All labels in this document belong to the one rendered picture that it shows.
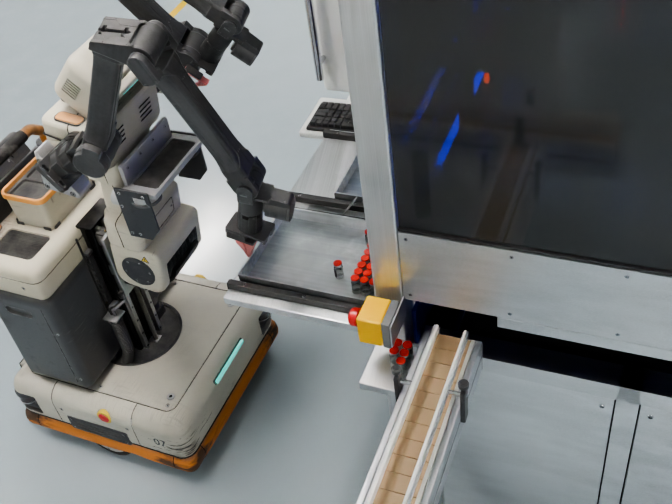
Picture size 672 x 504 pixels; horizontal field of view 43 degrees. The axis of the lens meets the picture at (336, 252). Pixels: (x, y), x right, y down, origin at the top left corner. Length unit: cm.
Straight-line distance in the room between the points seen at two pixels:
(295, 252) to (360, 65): 78
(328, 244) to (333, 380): 93
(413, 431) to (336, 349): 140
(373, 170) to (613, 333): 55
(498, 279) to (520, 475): 66
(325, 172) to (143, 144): 50
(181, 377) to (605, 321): 146
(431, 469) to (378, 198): 51
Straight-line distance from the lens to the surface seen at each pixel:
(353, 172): 233
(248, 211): 193
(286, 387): 298
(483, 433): 208
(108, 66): 174
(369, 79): 146
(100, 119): 187
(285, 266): 209
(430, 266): 169
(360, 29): 141
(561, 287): 165
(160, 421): 265
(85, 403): 280
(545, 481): 218
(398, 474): 163
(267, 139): 407
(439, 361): 178
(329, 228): 217
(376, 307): 175
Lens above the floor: 231
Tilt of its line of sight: 43 degrees down
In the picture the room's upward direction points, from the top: 9 degrees counter-clockwise
